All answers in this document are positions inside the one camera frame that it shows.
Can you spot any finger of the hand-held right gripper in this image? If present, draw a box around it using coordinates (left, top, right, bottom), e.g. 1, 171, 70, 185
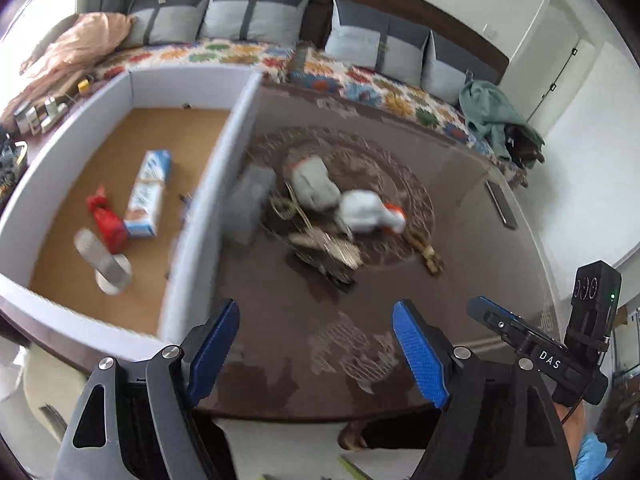
467, 296, 527, 344

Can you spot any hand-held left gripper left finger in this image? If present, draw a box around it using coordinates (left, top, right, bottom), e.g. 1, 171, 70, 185
55, 298, 241, 480

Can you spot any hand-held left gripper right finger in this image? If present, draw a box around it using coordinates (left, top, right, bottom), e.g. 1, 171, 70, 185
392, 300, 576, 480

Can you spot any white cardboard box container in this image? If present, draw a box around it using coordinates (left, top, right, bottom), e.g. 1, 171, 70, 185
0, 67, 264, 362

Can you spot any person's right forearm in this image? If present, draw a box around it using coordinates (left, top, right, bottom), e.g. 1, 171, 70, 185
564, 404, 592, 462

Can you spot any small wooden toy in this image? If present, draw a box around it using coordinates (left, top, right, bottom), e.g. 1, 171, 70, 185
404, 232, 446, 276

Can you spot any silver metal cup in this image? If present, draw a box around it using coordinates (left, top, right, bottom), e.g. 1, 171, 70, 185
73, 228, 134, 295

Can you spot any grey rectangular block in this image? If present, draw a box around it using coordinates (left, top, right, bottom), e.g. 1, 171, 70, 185
222, 164, 277, 246

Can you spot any person's blue clothing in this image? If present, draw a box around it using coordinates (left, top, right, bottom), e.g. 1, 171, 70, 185
574, 432, 614, 480

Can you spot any white bottle orange cap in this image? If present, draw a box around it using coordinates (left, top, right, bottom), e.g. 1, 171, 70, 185
334, 189, 407, 239

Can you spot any red plastic bottle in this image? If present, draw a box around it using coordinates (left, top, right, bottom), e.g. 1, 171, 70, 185
85, 184, 129, 255

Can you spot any blue white milk carton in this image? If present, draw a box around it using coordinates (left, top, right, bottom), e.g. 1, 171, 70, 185
122, 149, 174, 240

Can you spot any dark brown bag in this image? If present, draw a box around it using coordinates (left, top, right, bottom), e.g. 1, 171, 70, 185
502, 124, 546, 169

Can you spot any beige chair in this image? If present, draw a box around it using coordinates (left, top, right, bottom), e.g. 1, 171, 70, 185
0, 349, 77, 462

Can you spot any green cloth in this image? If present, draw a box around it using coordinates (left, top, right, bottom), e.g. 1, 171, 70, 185
458, 79, 546, 162

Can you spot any white door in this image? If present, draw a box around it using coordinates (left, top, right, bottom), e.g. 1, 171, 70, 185
524, 0, 602, 127

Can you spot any floral sofa cover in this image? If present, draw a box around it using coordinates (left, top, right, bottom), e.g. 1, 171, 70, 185
92, 40, 527, 187

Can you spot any group of small bottles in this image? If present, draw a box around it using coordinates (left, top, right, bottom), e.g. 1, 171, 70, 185
12, 94, 69, 136

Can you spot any peach blanket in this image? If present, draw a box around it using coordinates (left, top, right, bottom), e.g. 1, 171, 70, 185
19, 12, 137, 107

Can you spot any gold wire ornament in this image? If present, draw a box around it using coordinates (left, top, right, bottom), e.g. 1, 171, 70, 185
269, 182, 314, 226

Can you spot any grey cushion with strap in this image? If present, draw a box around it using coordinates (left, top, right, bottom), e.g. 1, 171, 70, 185
323, 0, 434, 74
421, 29, 501, 94
198, 0, 320, 47
120, 0, 214, 51

